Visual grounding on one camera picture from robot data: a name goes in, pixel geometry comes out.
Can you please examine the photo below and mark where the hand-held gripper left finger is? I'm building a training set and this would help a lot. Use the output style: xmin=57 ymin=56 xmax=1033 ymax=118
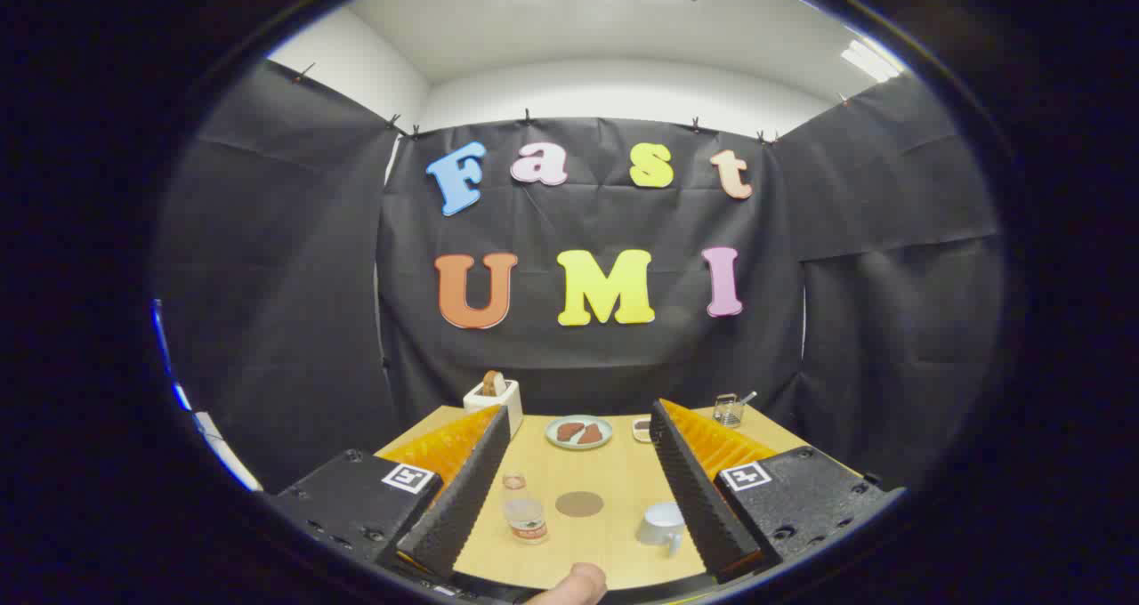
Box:
xmin=263 ymin=403 xmax=513 ymax=581

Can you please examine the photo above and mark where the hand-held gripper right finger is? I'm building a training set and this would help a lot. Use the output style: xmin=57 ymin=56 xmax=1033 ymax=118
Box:
xmin=649 ymin=399 xmax=909 ymax=585

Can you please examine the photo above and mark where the pale grey cup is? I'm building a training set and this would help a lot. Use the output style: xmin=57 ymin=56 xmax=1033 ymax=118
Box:
xmin=635 ymin=501 xmax=688 ymax=558

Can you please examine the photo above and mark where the clear plastic bottle red label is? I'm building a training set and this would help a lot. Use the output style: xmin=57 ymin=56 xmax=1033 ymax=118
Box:
xmin=501 ymin=473 xmax=550 ymax=545

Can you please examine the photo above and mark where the wooden table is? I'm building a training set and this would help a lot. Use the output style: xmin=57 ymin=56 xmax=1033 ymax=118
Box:
xmin=374 ymin=403 xmax=864 ymax=593

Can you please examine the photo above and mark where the white toaster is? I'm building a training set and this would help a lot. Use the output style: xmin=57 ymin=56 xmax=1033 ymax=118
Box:
xmin=463 ymin=378 xmax=524 ymax=438

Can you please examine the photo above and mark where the pale green plate with meat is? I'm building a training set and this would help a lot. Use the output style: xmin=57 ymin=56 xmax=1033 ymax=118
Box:
xmin=545 ymin=415 xmax=614 ymax=451

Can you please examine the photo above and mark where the small ceiling light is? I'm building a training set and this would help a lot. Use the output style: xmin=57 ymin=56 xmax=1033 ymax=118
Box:
xmin=841 ymin=38 xmax=904 ymax=84

